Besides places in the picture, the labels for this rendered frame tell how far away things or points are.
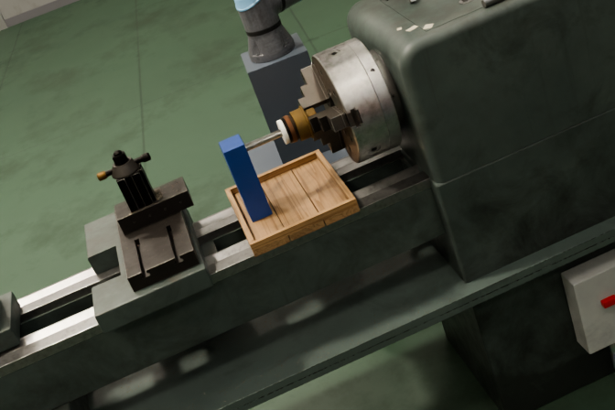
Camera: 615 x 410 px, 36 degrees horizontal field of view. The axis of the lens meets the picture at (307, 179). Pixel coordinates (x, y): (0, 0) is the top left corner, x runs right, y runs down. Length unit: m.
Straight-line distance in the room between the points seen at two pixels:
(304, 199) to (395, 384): 0.91
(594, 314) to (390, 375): 0.80
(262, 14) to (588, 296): 1.28
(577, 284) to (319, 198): 0.75
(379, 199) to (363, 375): 0.98
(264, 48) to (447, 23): 0.79
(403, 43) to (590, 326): 1.01
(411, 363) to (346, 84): 1.23
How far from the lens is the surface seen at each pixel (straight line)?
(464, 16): 2.39
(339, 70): 2.42
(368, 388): 3.26
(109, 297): 2.45
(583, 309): 2.78
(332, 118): 2.40
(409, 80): 2.34
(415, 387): 3.20
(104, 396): 2.82
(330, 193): 2.56
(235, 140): 2.51
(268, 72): 2.96
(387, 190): 2.52
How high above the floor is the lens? 2.10
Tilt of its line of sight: 27 degrees down
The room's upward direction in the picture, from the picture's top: 21 degrees counter-clockwise
